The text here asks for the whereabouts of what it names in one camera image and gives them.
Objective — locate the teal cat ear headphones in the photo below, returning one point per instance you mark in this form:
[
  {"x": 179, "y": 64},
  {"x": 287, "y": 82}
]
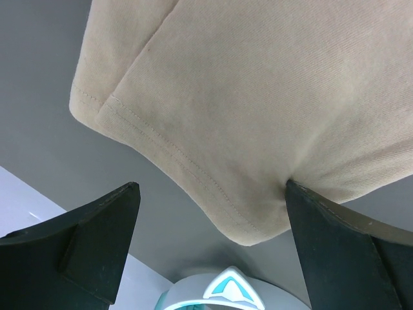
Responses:
[{"x": 229, "y": 288}]

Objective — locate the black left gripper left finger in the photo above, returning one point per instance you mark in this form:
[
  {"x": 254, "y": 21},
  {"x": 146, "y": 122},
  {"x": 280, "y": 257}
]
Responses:
[{"x": 73, "y": 261}]

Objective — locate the beige t shirt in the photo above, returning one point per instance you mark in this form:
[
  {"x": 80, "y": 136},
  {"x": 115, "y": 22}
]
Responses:
[{"x": 231, "y": 99}]

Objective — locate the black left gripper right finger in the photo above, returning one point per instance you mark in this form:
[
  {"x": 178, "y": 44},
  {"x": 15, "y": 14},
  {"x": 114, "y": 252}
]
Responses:
[{"x": 348, "y": 260}]

